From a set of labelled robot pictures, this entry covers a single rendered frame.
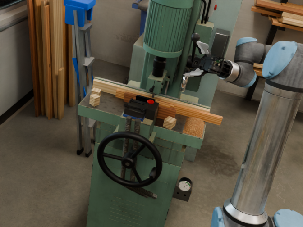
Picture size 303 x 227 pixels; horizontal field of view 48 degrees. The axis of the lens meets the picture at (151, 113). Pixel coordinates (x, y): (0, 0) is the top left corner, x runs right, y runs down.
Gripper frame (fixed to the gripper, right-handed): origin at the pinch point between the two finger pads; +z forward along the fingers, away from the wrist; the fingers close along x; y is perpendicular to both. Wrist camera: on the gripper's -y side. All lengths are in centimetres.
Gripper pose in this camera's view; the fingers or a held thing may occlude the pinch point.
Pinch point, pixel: (186, 56)
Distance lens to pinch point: 141.6
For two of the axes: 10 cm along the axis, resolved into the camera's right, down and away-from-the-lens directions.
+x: -2.6, 9.6, 0.4
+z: -8.1, -2.0, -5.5
